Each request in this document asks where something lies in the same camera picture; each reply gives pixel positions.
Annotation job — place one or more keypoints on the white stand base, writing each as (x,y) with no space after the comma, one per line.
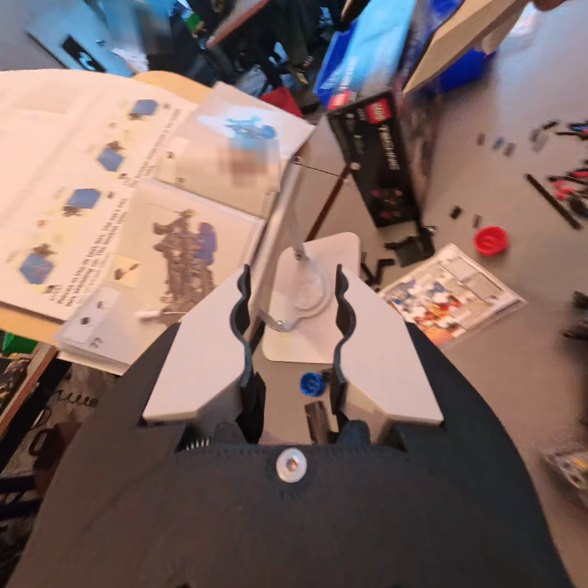
(294,344)

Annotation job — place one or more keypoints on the red toy wheel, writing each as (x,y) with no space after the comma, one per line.
(490,240)

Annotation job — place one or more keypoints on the pile of small toy pieces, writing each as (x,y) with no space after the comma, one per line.
(562,188)

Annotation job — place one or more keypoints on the toy instruction booklet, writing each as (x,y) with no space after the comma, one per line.
(142,285)

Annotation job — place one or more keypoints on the white instruction poster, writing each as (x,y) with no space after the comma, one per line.
(55,151)

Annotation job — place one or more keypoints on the blue storage crate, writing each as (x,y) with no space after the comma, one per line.
(468,69)

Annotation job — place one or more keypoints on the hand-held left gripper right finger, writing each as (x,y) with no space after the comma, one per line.
(386,358)

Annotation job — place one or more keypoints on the black toy set box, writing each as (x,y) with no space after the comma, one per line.
(367,151)

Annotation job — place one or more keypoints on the blue toy wheel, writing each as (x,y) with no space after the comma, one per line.
(312,383)

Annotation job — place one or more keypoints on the black toy frame piece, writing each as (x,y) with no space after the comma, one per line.
(413,250)
(374,271)

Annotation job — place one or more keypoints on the long black axle rod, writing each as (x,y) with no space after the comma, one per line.
(551,202)

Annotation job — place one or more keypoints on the colourful sticker sheet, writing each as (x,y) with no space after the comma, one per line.
(459,294)

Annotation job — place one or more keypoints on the red cloth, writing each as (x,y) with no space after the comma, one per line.
(282,101)

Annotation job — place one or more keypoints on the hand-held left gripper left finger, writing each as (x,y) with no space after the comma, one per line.
(202,358)

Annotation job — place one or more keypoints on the grey desk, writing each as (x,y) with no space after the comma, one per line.
(505,390)

